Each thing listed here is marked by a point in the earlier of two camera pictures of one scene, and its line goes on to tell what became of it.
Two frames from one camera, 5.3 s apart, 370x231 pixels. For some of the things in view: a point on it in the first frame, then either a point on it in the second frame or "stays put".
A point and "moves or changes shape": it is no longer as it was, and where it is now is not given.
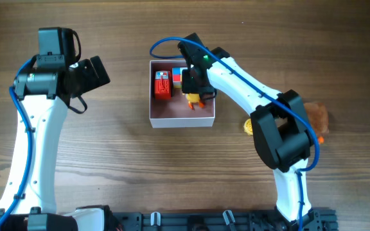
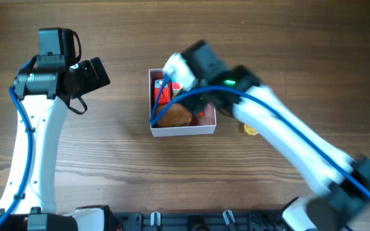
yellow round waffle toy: (248, 126) stays put
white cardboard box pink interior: (175, 112) moves or changes shape
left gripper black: (97, 76) stays put
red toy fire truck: (163, 85) moves or changes shape
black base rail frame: (324, 219) stays put
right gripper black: (196, 88) → (194, 104)
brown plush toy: (317, 115) → (176, 115)
